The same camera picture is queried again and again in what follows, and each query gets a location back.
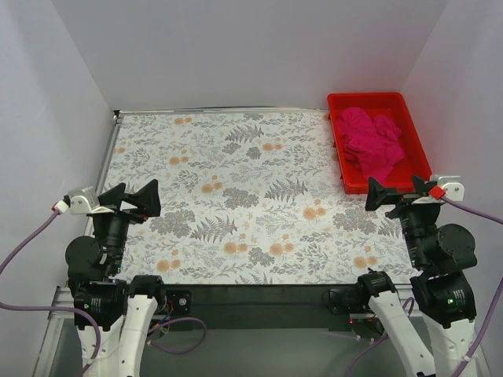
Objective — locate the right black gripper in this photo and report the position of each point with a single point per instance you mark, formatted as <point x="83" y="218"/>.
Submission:
<point x="406" y="201"/>

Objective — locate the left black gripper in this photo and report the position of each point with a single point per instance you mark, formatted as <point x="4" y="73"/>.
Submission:
<point x="123" y="210"/>

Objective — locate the magenta t shirt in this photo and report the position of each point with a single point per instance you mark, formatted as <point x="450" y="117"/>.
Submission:
<point x="372" y="144"/>

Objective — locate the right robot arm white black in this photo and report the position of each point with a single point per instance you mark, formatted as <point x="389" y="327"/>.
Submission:
<point x="441" y="291"/>

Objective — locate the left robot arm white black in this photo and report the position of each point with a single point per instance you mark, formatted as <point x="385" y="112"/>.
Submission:
<point x="112" y="316"/>

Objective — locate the red plastic bin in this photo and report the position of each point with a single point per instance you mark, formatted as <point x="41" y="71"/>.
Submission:
<point x="392" y="105"/>

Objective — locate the floral patterned table mat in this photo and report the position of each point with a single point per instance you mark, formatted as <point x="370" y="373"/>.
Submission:
<point x="248" y="198"/>

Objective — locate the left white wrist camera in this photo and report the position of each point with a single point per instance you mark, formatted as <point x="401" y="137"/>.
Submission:
<point x="78" y="201"/>

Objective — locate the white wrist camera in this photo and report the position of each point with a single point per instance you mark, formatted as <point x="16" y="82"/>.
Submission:
<point x="78" y="201"/>
<point x="447" y="186"/>

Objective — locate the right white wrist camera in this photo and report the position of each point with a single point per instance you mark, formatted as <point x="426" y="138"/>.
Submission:
<point x="447" y="186"/>

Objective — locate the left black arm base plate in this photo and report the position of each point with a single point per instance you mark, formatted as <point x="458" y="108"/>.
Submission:
<point x="174" y="302"/>

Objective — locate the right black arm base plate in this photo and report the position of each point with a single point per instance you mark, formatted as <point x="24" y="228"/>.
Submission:
<point x="345" y="300"/>

